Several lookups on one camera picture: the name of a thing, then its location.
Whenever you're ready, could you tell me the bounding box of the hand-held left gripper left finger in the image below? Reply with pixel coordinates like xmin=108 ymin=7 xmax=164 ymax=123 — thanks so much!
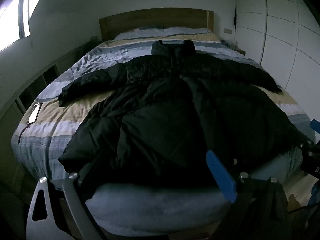
xmin=26 ymin=172 xmax=108 ymax=240

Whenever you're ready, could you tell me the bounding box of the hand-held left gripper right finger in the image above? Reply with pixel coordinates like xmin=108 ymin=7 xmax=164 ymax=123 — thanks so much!
xmin=172 ymin=149 xmax=290 ymax=240

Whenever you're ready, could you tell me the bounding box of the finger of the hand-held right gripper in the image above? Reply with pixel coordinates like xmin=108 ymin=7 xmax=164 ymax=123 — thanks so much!
xmin=309 ymin=119 xmax=320 ymax=133
xmin=297 ymin=140 xmax=320 ymax=157

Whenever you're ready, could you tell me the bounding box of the black down jacket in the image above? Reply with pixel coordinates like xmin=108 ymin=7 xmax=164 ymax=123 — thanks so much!
xmin=57 ymin=39 xmax=312 ymax=201

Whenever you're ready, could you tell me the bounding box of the bed with striped duvet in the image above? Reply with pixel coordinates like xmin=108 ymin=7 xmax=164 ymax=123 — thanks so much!
xmin=10 ymin=31 xmax=317 ymax=180

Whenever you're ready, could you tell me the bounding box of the blue sheeted mattress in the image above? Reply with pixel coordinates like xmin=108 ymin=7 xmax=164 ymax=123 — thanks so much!
xmin=85 ymin=144 xmax=306 ymax=239

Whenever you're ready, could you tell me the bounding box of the smartphone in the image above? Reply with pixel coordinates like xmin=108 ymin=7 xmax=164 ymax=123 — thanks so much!
xmin=28 ymin=102 xmax=42 ymax=125

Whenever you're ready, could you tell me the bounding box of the white wardrobe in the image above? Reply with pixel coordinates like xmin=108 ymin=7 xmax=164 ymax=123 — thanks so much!
xmin=234 ymin=0 xmax=320 ymax=135

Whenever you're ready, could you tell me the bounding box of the low wooden shelf unit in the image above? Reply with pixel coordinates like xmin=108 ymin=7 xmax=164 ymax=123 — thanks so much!
xmin=0 ymin=45 xmax=87 ymax=155

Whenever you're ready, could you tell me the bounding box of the light blue pillow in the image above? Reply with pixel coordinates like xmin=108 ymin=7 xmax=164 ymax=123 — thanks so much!
xmin=114 ymin=26 xmax=213 ymax=41

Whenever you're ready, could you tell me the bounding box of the wooden headboard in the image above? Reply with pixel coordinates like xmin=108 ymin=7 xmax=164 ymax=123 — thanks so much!
xmin=99 ymin=7 xmax=215 ymax=42

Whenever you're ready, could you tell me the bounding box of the window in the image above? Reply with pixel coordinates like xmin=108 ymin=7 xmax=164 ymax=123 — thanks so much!
xmin=0 ymin=0 xmax=32 ymax=53

